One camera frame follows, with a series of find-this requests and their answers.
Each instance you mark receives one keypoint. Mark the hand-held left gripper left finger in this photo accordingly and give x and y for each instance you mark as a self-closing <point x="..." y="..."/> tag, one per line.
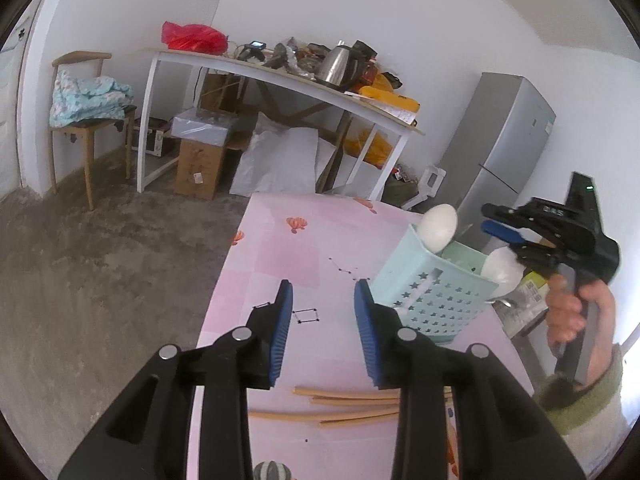
<point x="280" y="335"/>

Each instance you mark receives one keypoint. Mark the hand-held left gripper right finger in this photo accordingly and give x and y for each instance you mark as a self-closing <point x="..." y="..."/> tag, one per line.
<point x="365" y="335"/>

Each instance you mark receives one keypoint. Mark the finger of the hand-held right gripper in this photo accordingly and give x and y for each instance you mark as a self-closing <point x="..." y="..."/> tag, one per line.
<point x="507" y="215"/>
<point x="500" y="231"/>

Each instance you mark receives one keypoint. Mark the white plastic spoon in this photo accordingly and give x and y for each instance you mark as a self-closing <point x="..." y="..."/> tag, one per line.
<point x="502" y="270"/>
<point x="440" y="225"/>

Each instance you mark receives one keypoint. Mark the teal star-holed utensil holder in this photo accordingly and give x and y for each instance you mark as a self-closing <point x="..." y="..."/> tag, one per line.
<point x="440" y="300"/>

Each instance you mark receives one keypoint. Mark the person's right forearm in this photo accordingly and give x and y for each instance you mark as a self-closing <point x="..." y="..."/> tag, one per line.
<point x="585" y="410"/>

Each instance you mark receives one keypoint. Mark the person's right hand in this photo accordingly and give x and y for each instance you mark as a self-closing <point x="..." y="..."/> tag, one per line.
<point x="565" y="310"/>

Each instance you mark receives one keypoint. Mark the grey refrigerator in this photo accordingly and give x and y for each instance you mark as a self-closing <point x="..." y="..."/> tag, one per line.
<point x="500" y="150"/>

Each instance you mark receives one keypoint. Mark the white green rice bag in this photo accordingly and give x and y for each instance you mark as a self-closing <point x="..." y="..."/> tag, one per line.
<point x="525" y="305"/>

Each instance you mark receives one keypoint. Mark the pink patterned tablecloth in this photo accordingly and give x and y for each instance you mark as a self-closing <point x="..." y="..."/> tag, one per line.
<point x="300" y="260"/>

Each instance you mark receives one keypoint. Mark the white plastic device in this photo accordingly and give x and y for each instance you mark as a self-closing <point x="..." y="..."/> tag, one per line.
<point x="427" y="185"/>

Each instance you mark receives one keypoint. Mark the dark green bag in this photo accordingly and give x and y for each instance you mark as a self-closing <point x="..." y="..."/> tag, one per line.
<point x="400" y="190"/>

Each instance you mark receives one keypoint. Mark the orange plastic bag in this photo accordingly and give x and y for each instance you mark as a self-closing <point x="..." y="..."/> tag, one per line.
<point x="370" y="147"/>

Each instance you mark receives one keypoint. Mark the yellow case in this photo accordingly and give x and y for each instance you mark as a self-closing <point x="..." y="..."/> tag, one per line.
<point x="390" y="102"/>

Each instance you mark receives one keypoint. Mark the white woven sack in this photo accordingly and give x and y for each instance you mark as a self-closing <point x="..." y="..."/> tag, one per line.
<point x="280" y="160"/>

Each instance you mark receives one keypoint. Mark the small brown cardboard box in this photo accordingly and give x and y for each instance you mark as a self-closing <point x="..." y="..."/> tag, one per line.
<point x="200" y="170"/>

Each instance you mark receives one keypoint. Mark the white flat box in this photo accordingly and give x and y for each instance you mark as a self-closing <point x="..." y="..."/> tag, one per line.
<point x="205" y="127"/>

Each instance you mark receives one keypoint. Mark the steel electric kettle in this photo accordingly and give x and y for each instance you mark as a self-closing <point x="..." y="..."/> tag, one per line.
<point x="337" y="67"/>

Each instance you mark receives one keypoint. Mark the black white appliance box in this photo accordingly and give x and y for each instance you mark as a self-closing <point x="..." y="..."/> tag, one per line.
<point x="152" y="137"/>

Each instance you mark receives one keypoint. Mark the white-legged wooden desk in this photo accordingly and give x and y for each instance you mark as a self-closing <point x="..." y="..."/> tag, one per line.
<point x="280" y="77"/>

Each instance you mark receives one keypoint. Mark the small black screen device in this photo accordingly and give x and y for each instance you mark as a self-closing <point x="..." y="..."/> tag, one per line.
<point x="252" y="51"/>

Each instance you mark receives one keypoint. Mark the light blue patterned blanket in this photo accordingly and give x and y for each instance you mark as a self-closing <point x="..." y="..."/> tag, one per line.
<point x="90" y="97"/>

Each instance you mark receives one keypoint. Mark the red plastic bag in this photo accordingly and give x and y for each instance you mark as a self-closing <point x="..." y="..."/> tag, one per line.
<point x="192" y="37"/>

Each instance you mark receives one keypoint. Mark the wooden chair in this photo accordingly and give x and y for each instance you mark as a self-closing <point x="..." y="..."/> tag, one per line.
<point x="80" y="57"/>

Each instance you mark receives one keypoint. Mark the white door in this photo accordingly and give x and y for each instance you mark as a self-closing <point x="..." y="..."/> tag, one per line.
<point x="10" y="110"/>

